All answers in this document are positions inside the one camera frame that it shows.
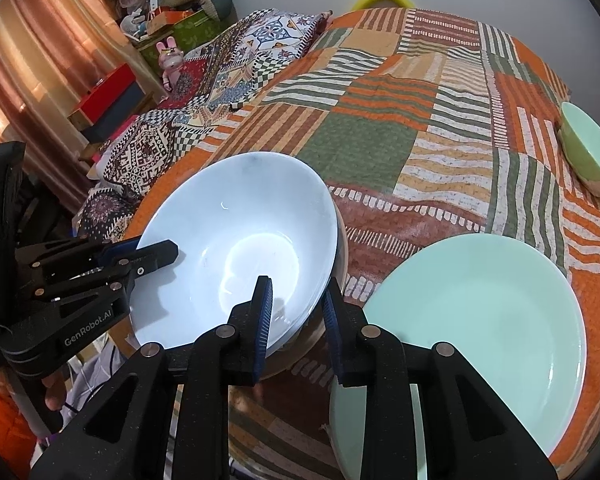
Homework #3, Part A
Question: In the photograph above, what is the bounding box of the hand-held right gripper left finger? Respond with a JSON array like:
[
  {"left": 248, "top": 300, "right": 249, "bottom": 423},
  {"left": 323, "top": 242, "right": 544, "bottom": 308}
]
[{"left": 30, "top": 275, "right": 273, "bottom": 480}]

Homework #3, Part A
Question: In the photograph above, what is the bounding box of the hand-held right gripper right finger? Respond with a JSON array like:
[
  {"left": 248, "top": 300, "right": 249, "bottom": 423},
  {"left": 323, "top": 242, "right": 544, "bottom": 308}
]
[{"left": 322, "top": 276, "right": 558, "bottom": 480}]

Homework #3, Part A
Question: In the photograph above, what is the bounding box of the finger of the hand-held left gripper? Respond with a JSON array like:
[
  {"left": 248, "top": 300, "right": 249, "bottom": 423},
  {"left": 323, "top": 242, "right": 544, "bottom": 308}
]
[
  {"left": 17, "top": 238, "right": 142, "bottom": 267},
  {"left": 35, "top": 240, "right": 179, "bottom": 301}
]

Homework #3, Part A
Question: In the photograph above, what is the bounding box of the spotted white bowl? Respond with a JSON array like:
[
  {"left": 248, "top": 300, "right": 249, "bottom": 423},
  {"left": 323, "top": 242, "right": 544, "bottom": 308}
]
[{"left": 128, "top": 152, "right": 348, "bottom": 361}]

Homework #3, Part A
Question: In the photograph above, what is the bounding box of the mint green plate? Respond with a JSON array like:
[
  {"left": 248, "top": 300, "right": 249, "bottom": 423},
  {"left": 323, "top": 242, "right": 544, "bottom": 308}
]
[{"left": 328, "top": 232, "right": 588, "bottom": 480}]

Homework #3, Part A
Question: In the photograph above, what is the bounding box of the person's left hand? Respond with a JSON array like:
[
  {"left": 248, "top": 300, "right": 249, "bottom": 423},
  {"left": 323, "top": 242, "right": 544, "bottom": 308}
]
[{"left": 42, "top": 370, "right": 76, "bottom": 413}]

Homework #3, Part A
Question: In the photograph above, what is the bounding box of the person's orange clothing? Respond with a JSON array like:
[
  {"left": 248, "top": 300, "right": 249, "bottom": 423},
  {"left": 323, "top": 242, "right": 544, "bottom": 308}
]
[{"left": 0, "top": 374, "right": 37, "bottom": 461}]

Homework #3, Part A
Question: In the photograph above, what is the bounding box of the dark blue box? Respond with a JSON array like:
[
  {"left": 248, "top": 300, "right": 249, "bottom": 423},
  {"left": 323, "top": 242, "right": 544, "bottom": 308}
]
[{"left": 80, "top": 80, "right": 146, "bottom": 143}]

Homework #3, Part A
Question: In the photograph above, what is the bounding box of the red box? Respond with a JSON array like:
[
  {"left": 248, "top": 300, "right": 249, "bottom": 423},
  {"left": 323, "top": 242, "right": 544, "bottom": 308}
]
[{"left": 69, "top": 62, "right": 138, "bottom": 126}]

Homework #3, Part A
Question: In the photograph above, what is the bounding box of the checkered patterned quilt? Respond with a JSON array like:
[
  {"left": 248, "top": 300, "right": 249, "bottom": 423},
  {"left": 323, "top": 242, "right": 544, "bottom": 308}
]
[{"left": 75, "top": 8, "right": 333, "bottom": 243}]

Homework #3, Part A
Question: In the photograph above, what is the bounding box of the orange striped patchwork blanket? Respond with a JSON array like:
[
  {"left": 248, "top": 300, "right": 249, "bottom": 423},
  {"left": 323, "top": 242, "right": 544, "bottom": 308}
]
[{"left": 122, "top": 7, "right": 600, "bottom": 480}]

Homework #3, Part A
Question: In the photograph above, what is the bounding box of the pink bunny toy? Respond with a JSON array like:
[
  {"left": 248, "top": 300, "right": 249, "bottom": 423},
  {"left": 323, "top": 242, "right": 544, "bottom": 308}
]
[{"left": 156, "top": 36, "right": 185, "bottom": 93}]

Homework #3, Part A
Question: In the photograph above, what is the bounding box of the orange brown curtain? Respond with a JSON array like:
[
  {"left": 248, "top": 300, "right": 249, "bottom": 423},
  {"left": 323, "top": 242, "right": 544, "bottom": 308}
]
[{"left": 0, "top": 0, "right": 146, "bottom": 211}]

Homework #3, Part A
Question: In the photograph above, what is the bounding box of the green patterned box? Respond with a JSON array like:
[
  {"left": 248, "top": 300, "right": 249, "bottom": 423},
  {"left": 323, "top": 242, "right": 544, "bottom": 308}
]
[{"left": 132, "top": 10, "right": 226, "bottom": 58}]

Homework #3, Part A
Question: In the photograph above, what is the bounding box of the pile of toys and bags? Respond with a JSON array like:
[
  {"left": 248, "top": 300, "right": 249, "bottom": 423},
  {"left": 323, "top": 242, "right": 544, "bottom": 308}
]
[{"left": 117, "top": 0, "right": 181, "bottom": 41}]

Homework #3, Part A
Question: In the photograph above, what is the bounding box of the mint green bowl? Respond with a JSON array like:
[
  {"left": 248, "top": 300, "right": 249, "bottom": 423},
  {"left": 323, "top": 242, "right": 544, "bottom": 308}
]
[{"left": 558, "top": 101, "right": 600, "bottom": 197}]

